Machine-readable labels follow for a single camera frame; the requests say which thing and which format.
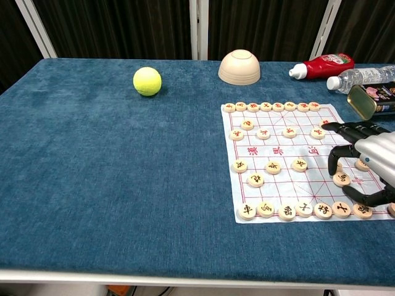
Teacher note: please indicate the white slanted frame post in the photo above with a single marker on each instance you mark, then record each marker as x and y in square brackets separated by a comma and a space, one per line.
[38, 31]
[324, 31]

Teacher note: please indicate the orange object under table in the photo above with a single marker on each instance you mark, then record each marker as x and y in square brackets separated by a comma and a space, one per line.
[118, 290]

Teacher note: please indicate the blue velvet table cloth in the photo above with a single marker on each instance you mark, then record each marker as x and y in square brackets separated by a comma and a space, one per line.
[123, 172]

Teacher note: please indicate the white table edge frame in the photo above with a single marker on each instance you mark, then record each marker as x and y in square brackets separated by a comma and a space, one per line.
[185, 279]

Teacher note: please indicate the white upright frame post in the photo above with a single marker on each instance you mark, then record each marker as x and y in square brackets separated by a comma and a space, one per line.
[204, 31]
[193, 31]

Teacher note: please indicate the black character wooden chess piece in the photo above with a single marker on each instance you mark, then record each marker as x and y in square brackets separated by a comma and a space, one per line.
[247, 211]
[266, 209]
[339, 168]
[322, 211]
[304, 210]
[300, 165]
[239, 166]
[255, 180]
[273, 167]
[392, 210]
[363, 212]
[361, 166]
[286, 213]
[342, 210]

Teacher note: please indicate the yellow tennis ball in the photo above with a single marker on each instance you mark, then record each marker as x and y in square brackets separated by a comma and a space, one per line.
[147, 81]

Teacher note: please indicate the red ketchup squeeze bottle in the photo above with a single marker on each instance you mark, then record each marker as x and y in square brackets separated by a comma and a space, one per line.
[327, 65]

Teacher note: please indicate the black gold tin can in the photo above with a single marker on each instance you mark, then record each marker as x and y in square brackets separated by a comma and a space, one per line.
[375, 101]

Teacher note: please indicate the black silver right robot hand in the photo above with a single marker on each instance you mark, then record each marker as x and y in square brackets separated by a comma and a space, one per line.
[375, 154]

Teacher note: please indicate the white cloth chess board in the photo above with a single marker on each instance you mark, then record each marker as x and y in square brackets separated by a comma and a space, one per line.
[296, 148]

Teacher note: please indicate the beige upturned bowl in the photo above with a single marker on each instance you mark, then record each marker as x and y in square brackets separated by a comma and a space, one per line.
[239, 68]

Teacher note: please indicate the dark pleated curtain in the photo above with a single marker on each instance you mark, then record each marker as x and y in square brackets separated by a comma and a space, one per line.
[139, 27]

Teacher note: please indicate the clear plastic water bottle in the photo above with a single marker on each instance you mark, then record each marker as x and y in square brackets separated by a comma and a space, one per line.
[361, 77]

